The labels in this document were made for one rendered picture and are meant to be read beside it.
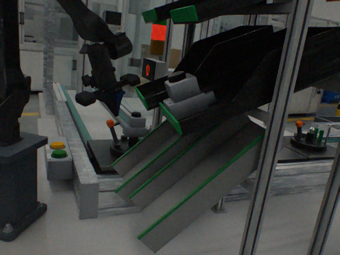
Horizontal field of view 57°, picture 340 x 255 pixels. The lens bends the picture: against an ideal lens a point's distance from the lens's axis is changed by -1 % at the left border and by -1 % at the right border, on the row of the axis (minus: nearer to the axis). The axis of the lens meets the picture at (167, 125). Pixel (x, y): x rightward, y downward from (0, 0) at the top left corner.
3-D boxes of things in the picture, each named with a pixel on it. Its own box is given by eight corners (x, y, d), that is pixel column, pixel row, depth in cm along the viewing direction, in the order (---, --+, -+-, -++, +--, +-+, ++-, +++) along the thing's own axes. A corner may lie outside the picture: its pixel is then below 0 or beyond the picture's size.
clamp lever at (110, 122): (114, 145, 93) (107, 122, 90) (112, 143, 95) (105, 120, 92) (125, 141, 94) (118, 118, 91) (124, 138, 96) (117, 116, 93)
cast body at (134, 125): (126, 137, 93) (128, 115, 91) (122, 133, 96) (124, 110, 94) (152, 137, 96) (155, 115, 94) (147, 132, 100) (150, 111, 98)
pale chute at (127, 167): (128, 206, 63) (113, 192, 62) (122, 177, 76) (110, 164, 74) (235, 117, 63) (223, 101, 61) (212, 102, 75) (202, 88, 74)
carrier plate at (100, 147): (101, 177, 82) (101, 169, 82) (86, 145, 103) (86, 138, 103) (183, 171, 92) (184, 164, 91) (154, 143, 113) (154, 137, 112)
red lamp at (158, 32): (153, 39, 106) (155, 24, 105) (149, 38, 110) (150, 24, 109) (167, 41, 108) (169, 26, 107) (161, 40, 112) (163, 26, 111)
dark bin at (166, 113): (181, 137, 46) (166, 91, 43) (162, 114, 58) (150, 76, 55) (345, 73, 49) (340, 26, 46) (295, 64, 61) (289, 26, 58)
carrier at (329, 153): (307, 163, 112) (316, 130, 109) (264, 140, 133) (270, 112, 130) (352, 160, 122) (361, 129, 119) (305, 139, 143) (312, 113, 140)
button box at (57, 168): (47, 180, 87) (47, 160, 86) (43, 152, 106) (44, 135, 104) (72, 179, 90) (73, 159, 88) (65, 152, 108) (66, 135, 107)
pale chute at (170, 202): (154, 254, 50) (137, 238, 49) (142, 210, 63) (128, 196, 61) (289, 143, 50) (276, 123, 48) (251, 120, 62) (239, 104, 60)
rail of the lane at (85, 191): (79, 220, 78) (81, 180, 75) (54, 120, 156) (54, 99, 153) (101, 217, 80) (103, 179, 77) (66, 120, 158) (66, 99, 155)
